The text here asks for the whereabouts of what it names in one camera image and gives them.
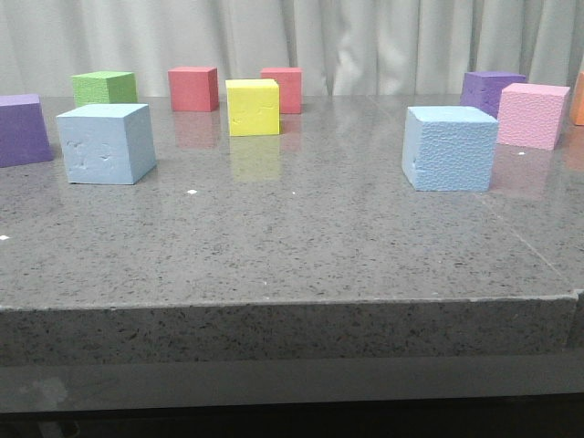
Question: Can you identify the textured light blue foam block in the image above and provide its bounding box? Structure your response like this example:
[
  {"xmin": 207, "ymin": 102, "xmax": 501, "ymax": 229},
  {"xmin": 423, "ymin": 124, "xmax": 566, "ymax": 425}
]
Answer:
[{"xmin": 401, "ymin": 106, "xmax": 498, "ymax": 192}]

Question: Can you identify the smooth light blue foam block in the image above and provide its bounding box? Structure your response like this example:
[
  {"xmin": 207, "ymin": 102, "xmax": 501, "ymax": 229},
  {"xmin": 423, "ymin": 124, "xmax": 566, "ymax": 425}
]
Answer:
[{"xmin": 56, "ymin": 103, "xmax": 156, "ymax": 184}]

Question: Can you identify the red foam block behind yellow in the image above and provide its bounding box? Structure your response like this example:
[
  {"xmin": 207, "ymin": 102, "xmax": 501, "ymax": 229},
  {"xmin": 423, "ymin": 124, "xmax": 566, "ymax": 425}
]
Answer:
[{"xmin": 260, "ymin": 68, "xmax": 302, "ymax": 114}]

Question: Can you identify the red foam block left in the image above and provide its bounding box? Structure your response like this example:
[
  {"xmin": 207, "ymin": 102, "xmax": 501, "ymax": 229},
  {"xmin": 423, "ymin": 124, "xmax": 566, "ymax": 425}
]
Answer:
[{"xmin": 168, "ymin": 66, "xmax": 219, "ymax": 112}]

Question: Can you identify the grey-white curtain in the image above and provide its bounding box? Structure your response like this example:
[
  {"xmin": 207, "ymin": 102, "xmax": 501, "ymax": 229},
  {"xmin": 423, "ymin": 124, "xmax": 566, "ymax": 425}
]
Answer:
[{"xmin": 1, "ymin": 1, "xmax": 583, "ymax": 97}]

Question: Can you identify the purple foam block right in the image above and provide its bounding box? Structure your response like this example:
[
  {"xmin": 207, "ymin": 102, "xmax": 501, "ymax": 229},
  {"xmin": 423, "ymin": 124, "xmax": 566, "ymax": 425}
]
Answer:
[{"xmin": 460, "ymin": 71, "xmax": 527, "ymax": 119}]

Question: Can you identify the purple foam block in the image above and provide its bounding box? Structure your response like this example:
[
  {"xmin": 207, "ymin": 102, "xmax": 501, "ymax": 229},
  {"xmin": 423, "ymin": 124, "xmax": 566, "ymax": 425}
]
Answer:
[
  {"xmin": 0, "ymin": 94, "xmax": 54, "ymax": 167},
  {"xmin": 460, "ymin": 71, "xmax": 527, "ymax": 119}
]

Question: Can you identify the green foam block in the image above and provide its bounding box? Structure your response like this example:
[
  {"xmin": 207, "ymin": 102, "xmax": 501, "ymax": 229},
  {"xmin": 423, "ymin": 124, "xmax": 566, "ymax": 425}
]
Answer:
[{"xmin": 71, "ymin": 71, "xmax": 138, "ymax": 107}]

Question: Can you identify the pink foam block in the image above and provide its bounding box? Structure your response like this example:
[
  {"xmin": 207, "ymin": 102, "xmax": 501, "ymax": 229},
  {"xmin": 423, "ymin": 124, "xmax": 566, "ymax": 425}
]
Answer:
[{"xmin": 497, "ymin": 83, "xmax": 570, "ymax": 151}]

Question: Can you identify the purple foam block left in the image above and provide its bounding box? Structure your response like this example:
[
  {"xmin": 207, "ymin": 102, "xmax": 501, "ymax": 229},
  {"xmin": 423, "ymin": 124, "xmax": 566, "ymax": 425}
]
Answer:
[{"xmin": 0, "ymin": 94, "xmax": 54, "ymax": 167}]

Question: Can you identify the orange foam block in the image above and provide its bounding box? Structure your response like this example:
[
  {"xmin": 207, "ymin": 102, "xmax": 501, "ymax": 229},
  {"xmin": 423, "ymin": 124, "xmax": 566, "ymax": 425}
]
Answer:
[{"xmin": 569, "ymin": 71, "xmax": 584, "ymax": 126}]

